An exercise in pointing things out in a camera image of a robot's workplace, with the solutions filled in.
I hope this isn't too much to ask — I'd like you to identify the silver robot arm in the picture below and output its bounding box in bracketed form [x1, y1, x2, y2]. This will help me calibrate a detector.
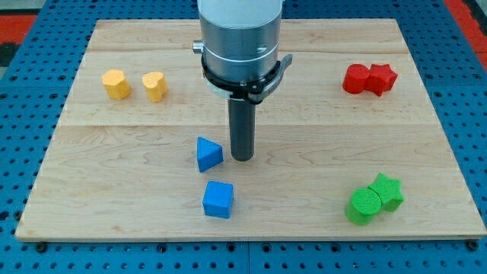
[193, 0, 282, 82]

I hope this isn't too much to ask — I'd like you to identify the wooden board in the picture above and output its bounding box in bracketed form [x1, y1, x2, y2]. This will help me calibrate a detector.
[16, 19, 486, 242]

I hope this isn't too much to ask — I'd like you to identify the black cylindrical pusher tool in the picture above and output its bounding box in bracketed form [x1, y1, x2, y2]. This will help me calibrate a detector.
[228, 100, 256, 161]

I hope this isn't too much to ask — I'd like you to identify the blue triangle block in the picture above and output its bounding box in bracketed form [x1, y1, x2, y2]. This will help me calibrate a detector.
[196, 137, 224, 173]

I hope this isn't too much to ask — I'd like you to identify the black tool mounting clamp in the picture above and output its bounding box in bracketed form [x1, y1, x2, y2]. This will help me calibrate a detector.
[201, 54, 293, 105]

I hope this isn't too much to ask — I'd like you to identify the blue cube block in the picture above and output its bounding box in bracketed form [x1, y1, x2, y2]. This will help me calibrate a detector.
[202, 181, 234, 218]

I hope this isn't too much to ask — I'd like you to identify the yellow heart block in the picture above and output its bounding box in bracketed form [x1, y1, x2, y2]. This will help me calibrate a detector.
[142, 72, 167, 103]

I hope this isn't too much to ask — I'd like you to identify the red cylinder block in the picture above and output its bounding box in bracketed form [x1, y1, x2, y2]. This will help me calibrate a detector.
[342, 63, 370, 94]

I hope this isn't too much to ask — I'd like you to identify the yellow hexagon block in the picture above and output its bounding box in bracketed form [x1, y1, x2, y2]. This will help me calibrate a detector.
[102, 69, 131, 100]

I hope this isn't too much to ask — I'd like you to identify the green cylinder block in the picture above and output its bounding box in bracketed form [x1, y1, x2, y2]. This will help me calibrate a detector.
[345, 188, 382, 226]

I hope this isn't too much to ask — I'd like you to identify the red star block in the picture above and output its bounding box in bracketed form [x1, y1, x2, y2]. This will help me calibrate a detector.
[364, 64, 398, 97]

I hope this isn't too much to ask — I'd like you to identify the green star block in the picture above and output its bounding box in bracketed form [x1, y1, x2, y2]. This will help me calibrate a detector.
[368, 173, 404, 212]

